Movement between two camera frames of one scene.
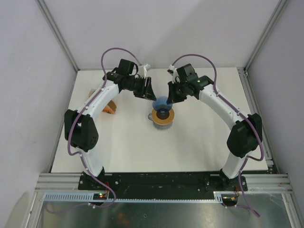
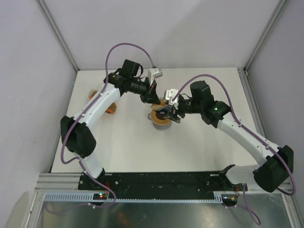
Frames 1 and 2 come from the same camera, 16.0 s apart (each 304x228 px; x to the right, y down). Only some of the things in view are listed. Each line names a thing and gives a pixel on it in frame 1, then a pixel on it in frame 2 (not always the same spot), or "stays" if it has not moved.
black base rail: (160, 183) stays
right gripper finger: (177, 99) to (170, 114)
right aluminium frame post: (281, 6) stays
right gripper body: (181, 90) to (181, 109)
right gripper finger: (172, 98) to (174, 118)
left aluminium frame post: (57, 30) stays
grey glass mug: (161, 127) stays
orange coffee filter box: (110, 108) stays
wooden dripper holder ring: (163, 122) stays
